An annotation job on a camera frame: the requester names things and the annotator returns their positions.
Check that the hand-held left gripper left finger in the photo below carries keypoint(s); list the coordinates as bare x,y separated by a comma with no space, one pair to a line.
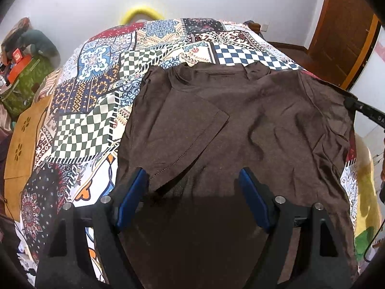
132,195

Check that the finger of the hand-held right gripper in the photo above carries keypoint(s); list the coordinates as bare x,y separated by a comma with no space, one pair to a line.
364,108

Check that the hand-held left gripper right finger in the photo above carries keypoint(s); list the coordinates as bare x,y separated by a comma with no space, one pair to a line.
254,195

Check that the brown t-shirt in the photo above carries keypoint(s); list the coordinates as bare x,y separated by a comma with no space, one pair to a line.
240,120

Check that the brown wooden door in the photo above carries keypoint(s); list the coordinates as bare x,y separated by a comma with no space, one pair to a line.
340,36

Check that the yellow green cloth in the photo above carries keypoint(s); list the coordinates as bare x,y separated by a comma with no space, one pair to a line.
365,186

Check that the patchwork printed blanket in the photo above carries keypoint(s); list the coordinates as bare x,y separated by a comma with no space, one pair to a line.
90,126

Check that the green patterned bag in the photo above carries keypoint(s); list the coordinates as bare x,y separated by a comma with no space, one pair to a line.
30,78

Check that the orange box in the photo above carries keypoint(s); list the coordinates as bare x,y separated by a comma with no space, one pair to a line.
18,69

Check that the grey plush toy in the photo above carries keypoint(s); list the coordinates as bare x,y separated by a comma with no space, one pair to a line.
42,43

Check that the small red box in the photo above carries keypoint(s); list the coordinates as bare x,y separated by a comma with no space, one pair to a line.
17,55

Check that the brown patterned bag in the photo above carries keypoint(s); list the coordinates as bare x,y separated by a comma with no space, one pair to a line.
19,27

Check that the white wall socket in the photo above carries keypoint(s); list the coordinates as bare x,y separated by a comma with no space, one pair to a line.
264,27

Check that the wooden bed post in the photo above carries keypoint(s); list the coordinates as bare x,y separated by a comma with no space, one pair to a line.
254,26

